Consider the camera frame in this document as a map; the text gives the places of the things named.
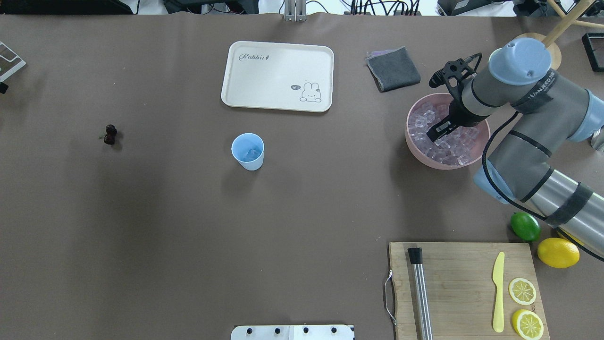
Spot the pink ice bowl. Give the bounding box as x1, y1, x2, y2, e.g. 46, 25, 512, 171
405, 93, 491, 170

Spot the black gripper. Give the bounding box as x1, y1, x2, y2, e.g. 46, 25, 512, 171
427, 52, 486, 142

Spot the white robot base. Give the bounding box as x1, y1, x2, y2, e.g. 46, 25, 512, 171
230, 324, 355, 340

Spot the yellow plastic knife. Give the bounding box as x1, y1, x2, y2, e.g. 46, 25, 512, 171
492, 252, 505, 333

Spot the lemon slice upper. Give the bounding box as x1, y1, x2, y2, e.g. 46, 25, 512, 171
508, 277, 537, 306

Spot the dark cherry pair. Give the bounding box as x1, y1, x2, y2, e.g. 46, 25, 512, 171
103, 124, 118, 145

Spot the cream rabbit tray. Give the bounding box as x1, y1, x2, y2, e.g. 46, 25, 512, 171
221, 41, 335, 113

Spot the steel muddler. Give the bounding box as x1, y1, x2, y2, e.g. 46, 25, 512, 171
407, 247, 434, 340

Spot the light blue plastic cup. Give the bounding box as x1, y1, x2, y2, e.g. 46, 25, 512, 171
231, 133, 265, 171

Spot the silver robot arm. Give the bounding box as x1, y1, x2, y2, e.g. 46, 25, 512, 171
428, 37, 603, 260

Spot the yellow lemon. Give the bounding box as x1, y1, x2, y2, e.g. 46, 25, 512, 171
537, 238, 580, 269

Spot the lemon slice lower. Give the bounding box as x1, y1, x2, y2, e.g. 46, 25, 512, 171
512, 309, 545, 340

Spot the grey folded cloth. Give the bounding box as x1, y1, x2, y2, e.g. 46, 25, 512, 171
365, 46, 421, 92

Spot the green lime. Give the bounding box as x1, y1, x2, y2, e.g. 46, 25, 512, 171
510, 212, 541, 242

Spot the lemon slice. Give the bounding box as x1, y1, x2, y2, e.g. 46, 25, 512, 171
512, 309, 545, 340
508, 277, 537, 306

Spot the wooden cutting board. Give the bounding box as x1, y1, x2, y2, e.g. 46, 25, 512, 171
388, 242, 547, 340

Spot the wooden glass stand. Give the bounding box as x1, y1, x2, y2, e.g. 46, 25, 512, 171
516, 0, 603, 69

